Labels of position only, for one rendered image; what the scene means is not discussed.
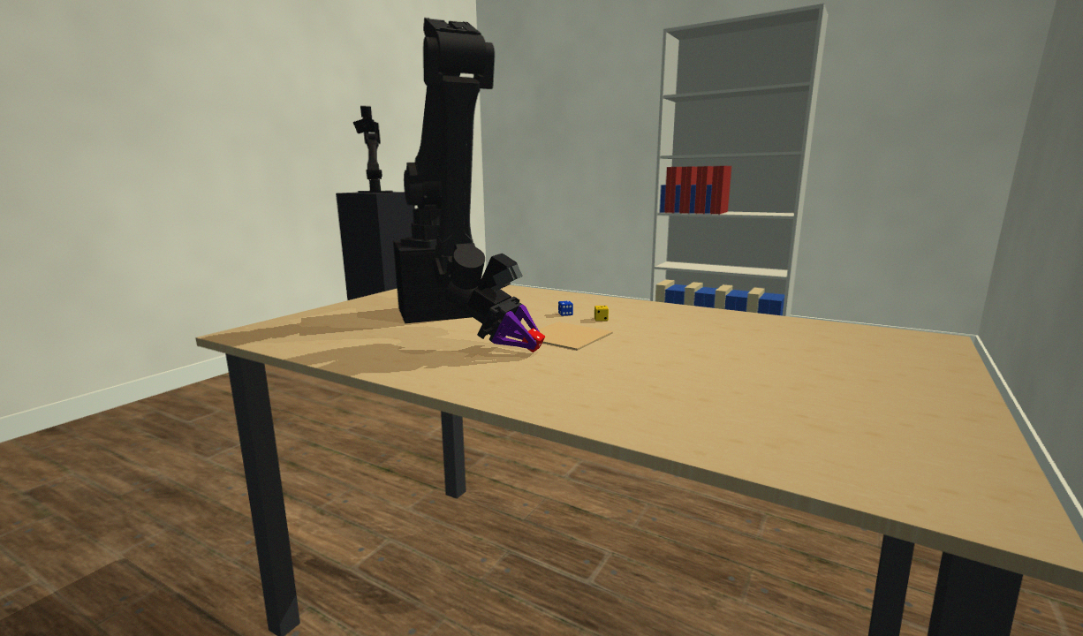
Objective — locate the tan square mat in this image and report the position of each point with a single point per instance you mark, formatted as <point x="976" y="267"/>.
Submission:
<point x="571" y="336"/>

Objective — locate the red dice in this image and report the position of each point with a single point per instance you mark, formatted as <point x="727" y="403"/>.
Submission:
<point x="537" y="336"/>

